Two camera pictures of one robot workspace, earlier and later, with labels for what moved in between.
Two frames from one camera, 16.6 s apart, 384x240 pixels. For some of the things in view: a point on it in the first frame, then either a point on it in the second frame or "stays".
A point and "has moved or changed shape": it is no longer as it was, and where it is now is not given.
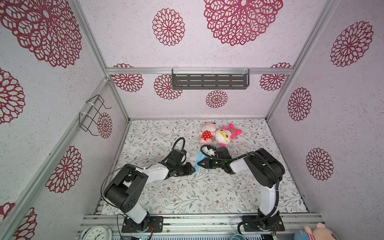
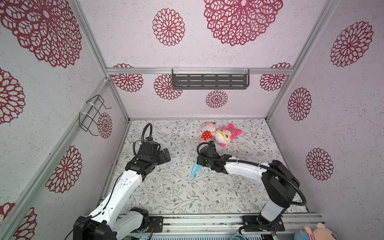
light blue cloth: x=200 y=157 has moved or changed shape
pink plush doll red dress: x=208 y=131 stays
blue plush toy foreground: x=301 y=235 stays
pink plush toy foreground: x=320 y=233 stays
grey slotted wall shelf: x=210 y=78 stays
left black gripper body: x=182 y=170 → x=154 y=160
